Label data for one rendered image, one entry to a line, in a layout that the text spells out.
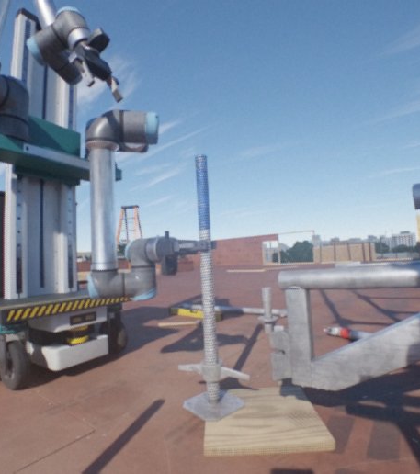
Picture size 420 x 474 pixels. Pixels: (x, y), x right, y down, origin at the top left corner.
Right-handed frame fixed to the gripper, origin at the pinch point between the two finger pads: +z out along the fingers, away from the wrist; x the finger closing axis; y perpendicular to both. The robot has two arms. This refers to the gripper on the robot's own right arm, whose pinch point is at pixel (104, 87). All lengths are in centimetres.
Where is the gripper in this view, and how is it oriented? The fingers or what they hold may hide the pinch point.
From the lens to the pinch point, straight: 105.9
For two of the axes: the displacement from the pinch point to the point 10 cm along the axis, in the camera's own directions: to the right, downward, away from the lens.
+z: 4.6, 8.8, -1.4
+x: -3.9, 0.6, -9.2
